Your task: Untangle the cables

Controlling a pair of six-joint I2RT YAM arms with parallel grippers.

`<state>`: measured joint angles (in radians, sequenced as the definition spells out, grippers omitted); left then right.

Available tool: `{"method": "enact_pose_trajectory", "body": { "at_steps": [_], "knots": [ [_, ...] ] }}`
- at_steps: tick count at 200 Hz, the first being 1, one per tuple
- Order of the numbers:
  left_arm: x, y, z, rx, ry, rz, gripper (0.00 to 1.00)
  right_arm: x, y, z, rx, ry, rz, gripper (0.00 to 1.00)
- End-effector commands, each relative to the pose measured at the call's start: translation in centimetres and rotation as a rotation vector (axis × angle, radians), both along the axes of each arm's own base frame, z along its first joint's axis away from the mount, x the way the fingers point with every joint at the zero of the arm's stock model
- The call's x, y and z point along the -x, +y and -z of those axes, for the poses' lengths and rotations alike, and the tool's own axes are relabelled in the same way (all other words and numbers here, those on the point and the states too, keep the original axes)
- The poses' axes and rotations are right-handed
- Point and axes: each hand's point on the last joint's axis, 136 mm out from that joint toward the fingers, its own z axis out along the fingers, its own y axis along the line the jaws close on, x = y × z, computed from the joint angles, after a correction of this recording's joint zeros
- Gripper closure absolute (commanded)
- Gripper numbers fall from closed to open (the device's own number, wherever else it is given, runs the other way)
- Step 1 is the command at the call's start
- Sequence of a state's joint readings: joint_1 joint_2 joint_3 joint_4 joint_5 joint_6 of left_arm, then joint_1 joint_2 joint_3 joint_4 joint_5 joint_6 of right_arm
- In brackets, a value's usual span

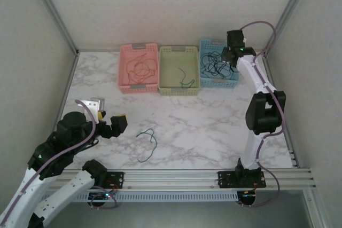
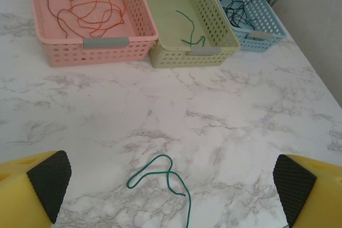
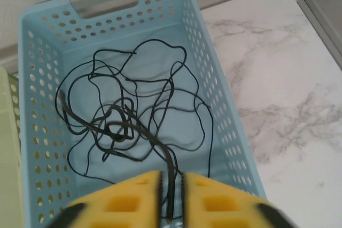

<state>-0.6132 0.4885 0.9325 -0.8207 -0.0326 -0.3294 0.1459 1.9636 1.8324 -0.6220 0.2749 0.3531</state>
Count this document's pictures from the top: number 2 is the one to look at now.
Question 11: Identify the blue plastic basket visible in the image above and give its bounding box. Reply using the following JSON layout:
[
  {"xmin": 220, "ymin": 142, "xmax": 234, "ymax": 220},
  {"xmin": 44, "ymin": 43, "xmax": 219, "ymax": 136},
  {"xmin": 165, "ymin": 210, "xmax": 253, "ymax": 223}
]
[{"xmin": 199, "ymin": 0, "xmax": 288, "ymax": 53}]

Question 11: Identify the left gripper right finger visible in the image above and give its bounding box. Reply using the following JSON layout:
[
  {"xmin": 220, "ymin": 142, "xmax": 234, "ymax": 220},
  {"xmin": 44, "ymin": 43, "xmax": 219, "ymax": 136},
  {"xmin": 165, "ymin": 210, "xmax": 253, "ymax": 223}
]
[{"xmin": 273, "ymin": 154, "xmax": 342, "ymax": 228}]

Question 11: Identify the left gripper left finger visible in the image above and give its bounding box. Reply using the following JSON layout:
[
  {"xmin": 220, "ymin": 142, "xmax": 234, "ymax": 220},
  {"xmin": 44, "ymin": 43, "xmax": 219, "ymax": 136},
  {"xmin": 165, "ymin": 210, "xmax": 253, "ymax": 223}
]
[{"xmin": 0, "ymin": 150, "xmax": 73, "ymax": 228}]

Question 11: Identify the green plastic basket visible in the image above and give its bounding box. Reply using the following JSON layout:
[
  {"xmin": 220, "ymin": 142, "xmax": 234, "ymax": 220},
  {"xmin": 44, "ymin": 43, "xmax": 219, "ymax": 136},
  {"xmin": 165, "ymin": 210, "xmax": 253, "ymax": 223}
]
[{"xmin": 133, "ymin": 0, "xmax": 242, "ymax": 69}]

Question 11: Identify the green cable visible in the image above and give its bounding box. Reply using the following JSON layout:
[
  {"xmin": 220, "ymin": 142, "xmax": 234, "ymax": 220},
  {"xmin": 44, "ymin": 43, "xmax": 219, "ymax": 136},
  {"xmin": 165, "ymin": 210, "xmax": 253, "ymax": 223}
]
[
  {"xmin": 126, "ymin": 154, "xmax": 192, "ymax": 228},
  {"xmin": 175, "ymin": 10, "xmax": 207, "ymax": 48}
]

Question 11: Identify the pink plastic basket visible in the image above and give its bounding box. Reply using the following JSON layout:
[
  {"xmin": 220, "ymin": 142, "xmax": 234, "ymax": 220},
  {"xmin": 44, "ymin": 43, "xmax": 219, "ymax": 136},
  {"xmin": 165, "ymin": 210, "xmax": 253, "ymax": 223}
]
[{"xmin": 26, "ymin": 0, "xmax": 160, "ymax": 68}]

